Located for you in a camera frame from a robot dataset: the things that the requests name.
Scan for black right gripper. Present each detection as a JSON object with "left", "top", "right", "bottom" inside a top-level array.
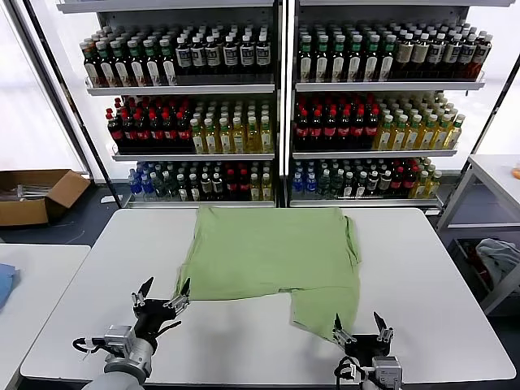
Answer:
[{"left": 332, "top": 311, "right": 394, "bottom": 366}]

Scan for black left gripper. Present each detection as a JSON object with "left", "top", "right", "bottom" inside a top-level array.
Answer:
[{"left": 130, "top": 276, "right": 192, "bottom": 340}]

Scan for green polo shirt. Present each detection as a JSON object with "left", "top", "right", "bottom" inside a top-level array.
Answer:
[{"left": 173, "top": 205, "right": 362, "bottom": 342}]

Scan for black storage crate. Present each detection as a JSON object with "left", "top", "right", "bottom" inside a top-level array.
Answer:
[{"left": 451, "top": 237, "right": 495, "bottom": 302}]

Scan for small red-cap cola bottle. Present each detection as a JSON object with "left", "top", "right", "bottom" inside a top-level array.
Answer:
[
  {"left": 391, "top": 166, "right": 405, "bottom": 198},
  {"left": 403, "top": 165, "right": 418, "bottom": 198},
  {"left": 226, "top": 168, "right": 238, "bottom": 202},
  {"left": 238, "top": 168, "right": 250, "bottom": 202}
]

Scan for red cloth item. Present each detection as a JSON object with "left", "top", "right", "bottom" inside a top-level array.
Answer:
[{"left": 470, "top": 242, "right": 495, "bottom": 288}]

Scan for blue folded cloth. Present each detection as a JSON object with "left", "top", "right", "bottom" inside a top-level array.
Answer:
[{"left": 0, "top": 262, "right": 21, "bottom": 312}]

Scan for grey-blue crumpled cloth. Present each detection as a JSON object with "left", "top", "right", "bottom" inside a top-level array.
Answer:
[{"left": 475, "top": 238, "right": 520, "bottom": 294}]

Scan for brown cardboard box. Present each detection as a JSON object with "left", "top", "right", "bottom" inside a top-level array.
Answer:
[{"left": 0, "top": 168, "right": 92, "bottom": 228}]

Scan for bagged metal parts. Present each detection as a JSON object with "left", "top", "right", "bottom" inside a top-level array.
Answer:
[{"left": 0, "top": 183, "right": 54, "bottom": 202}]

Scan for black metal pole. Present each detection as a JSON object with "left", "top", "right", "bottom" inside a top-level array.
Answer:
[
  {"left": 22, "top": 0, "right": 124, "bottom": 206},
  {"left": 443, "top": 56, "right": 520, "bottom": 208}
]

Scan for green-cap dark tea bottle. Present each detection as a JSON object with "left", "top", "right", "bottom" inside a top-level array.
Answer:
[
  {"left": 82, "top": 39, "right": 101, "bottom": 88},
  {"left": 347, "top": 34, "right": 364, "bottom": 84},
  {"left": 160, "top": 37, "right": 178, "bottom": 86},
  {"left": 330, "top": 35, "right": 347, "bottom": 84},
  {"left": 314, "top": 35, "right": 331, "bottom": 84},
  {"left": 113, "top": 39, "right": 131, "bottom": 88},
  {"left": 98, "top": 40, "right": 116, "bottom": 88},
  {"left": 363, "top": 35, "right": 380, "bottom": 83},
  {"left": 298, "top": 35, "right": 314, "bottom": 84},
  {"left": 128, "top": 38, "right": 147, "bottom": 87},
  {"left": 145, "top": 37, "right": 163, "bottom": 87},
  {"left": 379, "top": 34, "right": 397, "bottom": 82}
]

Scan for white-label dark drink bottle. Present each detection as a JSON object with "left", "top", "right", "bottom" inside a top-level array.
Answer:
[
  {"left": 190, "top": 36, "right": 206, "bottom": 77},
  {"left": 428, "top": 32, "right": 446, "bottom": 80},
  {"left": 459, "top": 32, "right": 478, "bottom": 80},
  {"left": 205, "top": 35, "right": 222, "bottom": 76},
  {"left": 223, "top": 35, "right": 239, "bottom": 76},
  {"left": 444, "top": 32, "right": 462, "bottom": 80},
  {"left": 175, "top": 36, "right": 191, "bottom": 77},
  {"left": 255, "top": 33, "right": 272, "bottom": 76},
  {"left": 240, "top": 34, "right": 256, "bottom": 76},
  {"left": 474, "top": 31, "right": 494, "bottom": 80}
]

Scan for beige-label dark drink bottle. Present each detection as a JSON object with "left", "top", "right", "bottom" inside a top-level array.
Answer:
[
  {"left": 395, "top": 32, "right": 414, "bottom": 80},
  {"left": 411, "top": 32, "right": 431, "bottom": 80}
]

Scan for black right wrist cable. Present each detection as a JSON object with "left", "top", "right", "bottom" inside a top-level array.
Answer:
[{"left": 332, "top": 355, "right": 369, "bottom": 381}]

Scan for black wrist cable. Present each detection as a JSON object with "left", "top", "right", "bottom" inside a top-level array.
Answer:
[
  {"left": 332, "top": 355, "right": 369, "bottom": 381},
  {"left": 71, "top": 335, "right": 107, "bottom": 365}
]

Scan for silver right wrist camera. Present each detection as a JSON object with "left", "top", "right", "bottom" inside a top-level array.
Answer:
[{"left": 371, "top": 356, "right": 404, "bottom": 390}]

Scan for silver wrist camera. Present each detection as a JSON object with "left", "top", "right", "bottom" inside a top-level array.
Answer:
[
  {"left": 371, "top": 356, "right": 404, "bottom": 390},
  {"left": 103, "top": 323, "right": 137, "bottom": 355}
]

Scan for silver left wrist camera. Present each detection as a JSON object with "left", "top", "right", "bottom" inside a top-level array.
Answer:
[{"left": 103, "top": 323, "right": 137, "bottom": 355}]

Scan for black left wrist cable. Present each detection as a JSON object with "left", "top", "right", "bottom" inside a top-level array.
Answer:
[{"left": 71, "top": 335, "right": 107, "bottom": 365}]

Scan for grey metal frame table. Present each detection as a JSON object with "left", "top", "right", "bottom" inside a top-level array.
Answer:
[{"left": 436, "top": 154, "right": 520, "bottom": 316}]

